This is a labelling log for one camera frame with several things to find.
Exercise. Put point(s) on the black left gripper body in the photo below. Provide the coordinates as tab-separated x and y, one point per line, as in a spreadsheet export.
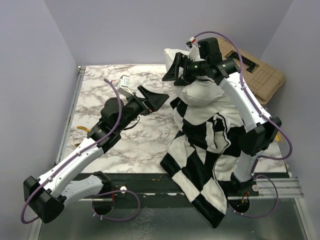
135	108

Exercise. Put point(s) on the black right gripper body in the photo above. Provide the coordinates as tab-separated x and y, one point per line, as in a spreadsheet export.
192	68

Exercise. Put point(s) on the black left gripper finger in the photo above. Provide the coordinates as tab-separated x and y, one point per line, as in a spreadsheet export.
148	96
156	100

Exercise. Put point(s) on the white pillow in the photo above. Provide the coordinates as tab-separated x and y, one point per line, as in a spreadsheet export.
198	93

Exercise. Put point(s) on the black and white checkered pillowcase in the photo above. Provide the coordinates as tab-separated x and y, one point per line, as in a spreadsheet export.
204	153

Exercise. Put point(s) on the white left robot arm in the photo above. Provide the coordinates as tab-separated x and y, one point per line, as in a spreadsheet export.
46	195

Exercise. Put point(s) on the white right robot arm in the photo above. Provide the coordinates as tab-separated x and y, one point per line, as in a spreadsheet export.
250	117

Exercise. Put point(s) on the tan plastic toolbox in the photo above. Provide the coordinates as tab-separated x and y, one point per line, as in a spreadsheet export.
262	78

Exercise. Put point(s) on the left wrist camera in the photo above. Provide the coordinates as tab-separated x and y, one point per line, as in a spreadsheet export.
122	85

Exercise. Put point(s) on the yellow handled pliers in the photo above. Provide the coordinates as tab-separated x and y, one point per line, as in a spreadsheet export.
81	133

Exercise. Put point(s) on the aluminium left side rail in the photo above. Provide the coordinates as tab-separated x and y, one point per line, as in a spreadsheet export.
63	146

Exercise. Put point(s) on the black front mounting rail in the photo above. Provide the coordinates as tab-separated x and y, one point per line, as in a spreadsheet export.
155	190

